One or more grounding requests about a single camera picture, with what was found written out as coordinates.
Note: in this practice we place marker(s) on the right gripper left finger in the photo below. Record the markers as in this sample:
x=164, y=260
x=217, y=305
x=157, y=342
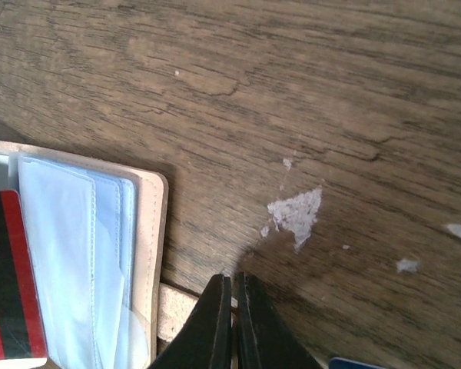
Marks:
x=206, y=337

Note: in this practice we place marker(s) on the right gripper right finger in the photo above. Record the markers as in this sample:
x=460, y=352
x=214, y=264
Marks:
x=263, y=338

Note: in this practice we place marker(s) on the beige leather card holder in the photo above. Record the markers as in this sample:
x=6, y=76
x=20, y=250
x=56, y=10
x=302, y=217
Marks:
x=95, y=234

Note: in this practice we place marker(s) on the red card black stripe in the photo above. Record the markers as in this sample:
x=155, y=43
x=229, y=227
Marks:
x=22, y=338

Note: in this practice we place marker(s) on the blue card upper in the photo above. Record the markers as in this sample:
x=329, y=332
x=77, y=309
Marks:
x=344, y=363

